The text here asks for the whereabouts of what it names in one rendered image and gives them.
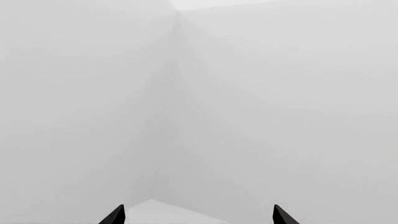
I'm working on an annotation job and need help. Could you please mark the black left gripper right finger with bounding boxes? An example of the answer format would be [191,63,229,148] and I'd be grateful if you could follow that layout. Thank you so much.
[272,203,301,224]

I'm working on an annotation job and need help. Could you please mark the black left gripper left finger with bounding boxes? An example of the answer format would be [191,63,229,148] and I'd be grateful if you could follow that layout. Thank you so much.
[98,203,126,224]

